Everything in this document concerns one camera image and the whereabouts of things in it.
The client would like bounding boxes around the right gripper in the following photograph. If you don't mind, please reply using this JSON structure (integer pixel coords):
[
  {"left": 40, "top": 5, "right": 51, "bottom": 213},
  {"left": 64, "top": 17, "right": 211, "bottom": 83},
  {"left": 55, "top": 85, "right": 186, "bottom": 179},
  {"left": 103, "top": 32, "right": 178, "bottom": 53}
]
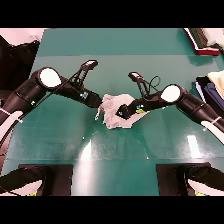
[{"left": 116, "top": 99, "right": 148, "bottom": 119}]

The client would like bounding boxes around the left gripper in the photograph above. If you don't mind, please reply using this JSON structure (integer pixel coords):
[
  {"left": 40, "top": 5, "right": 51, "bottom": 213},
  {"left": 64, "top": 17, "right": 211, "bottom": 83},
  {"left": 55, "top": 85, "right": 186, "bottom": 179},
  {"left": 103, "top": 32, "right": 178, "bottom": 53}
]
[{"left": 75, "top": 87, "right": 103, "bottom": 109}]

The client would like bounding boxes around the white garment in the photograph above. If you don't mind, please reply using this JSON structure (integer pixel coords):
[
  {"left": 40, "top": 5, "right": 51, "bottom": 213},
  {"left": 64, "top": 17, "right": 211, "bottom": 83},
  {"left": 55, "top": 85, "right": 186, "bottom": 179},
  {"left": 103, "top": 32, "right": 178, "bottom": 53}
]
[
  {"left": 94, "top": 93, "right": 148, "bottom": 130},
  {"left": 202, "top": 28, "right": 224, "bottom": 48}
]

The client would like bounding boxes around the navy garment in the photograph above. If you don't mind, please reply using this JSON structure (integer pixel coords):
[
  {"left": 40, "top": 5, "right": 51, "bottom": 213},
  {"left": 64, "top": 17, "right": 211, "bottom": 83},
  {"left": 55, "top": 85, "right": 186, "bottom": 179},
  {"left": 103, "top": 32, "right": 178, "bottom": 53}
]
[{"left": 199, "top": 81, "right": 224, "bottom": 112}]

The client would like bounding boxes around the dark green garment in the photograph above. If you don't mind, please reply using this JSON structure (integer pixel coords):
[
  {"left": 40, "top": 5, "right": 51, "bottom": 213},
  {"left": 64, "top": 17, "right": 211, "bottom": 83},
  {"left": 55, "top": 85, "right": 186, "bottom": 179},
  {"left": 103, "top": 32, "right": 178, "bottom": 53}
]
[{"left": 188, "top": 28, "right": 210, "bottom": 50}]

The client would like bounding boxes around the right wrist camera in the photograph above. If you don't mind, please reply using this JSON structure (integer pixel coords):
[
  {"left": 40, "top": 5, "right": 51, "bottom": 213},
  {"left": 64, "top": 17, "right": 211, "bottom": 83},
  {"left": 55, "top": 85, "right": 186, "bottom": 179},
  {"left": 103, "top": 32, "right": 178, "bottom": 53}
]
[{"left": 127, "top": 71, "right": 150, "bottom": 98}]

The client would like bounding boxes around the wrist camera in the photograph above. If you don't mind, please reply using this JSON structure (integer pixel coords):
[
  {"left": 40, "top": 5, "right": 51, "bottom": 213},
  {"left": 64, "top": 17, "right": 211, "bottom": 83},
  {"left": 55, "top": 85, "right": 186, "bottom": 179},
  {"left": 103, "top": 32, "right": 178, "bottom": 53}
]
[
  {"left": 127, "top": 71, "right": 150, "bottom": 98},
  {"left": 70, "top": 59, "right": 100, "bottom": 85}
]

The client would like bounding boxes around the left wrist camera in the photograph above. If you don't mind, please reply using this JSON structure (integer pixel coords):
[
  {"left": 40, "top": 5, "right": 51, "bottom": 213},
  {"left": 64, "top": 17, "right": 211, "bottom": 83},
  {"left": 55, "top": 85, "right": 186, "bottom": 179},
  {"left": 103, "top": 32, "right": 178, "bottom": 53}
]
[{"left": 70, "top": 59, "right": 100, "bottom": 85}]

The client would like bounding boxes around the black cable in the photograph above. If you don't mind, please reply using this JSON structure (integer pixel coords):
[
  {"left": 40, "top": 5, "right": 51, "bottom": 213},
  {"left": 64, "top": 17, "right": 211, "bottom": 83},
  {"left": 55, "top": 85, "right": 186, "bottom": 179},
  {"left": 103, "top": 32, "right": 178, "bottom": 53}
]
[{"left": 145, "top": 75, "right": 162, "bottom": 95}]

